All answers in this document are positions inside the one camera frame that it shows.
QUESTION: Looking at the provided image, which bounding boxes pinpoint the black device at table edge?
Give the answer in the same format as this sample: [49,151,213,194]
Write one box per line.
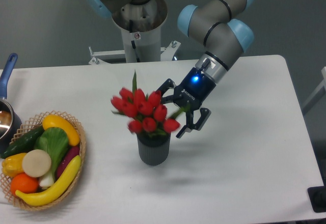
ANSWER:
[307,186,325,213]

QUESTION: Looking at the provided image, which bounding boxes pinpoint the yellow bell pepper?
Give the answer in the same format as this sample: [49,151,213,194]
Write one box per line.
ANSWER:
[2,153,27,178]

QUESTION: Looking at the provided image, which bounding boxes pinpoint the white metal base frame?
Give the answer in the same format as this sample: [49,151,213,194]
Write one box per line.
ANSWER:
[88,40,181,65]

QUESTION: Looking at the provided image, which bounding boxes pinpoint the yellow banana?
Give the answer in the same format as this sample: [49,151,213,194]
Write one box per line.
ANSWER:
[15,155,82,207]

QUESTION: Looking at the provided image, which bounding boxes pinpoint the beige round disc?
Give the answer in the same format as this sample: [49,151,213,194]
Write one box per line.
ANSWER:
[22,149,51,178]

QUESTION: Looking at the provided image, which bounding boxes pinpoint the blue handled saucepan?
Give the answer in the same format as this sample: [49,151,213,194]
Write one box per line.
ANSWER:
[1,53,21,153]

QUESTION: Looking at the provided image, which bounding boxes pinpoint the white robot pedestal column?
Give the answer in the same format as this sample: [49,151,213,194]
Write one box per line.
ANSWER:
[112,0,168,63]

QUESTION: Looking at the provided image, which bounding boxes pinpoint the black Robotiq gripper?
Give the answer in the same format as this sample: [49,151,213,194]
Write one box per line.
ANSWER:
[156,68,216,138]

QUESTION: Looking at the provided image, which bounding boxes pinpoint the dark grey ribbed vase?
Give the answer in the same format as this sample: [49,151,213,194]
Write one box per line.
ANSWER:
[137,134,171,166]

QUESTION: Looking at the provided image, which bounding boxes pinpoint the yellow squash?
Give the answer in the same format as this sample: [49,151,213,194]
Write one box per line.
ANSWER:
[42,115,80,146]

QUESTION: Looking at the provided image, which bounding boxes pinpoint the green cucumber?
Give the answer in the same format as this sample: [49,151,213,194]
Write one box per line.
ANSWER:
[1,126,44,159]

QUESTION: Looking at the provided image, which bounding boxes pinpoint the white frame at right edge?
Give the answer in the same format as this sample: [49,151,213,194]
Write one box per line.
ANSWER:
[301,67,325,116]

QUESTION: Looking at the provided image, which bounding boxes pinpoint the purple eggplant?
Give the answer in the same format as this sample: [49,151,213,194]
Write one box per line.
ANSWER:
[56,146,79,179]

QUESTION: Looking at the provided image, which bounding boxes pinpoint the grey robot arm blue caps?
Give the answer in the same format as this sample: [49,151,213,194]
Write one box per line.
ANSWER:
[87,0,254,137]

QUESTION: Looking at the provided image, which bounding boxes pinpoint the orange fruit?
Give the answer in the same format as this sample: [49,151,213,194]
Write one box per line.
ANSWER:
[10,173,39,195]

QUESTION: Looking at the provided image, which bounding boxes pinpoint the red tulip bouquet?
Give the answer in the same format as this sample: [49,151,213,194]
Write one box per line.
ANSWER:
[111,73,190,138]

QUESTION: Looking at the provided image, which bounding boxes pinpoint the green bok choy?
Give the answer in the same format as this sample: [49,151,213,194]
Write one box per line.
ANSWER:
[34,127,69,190]

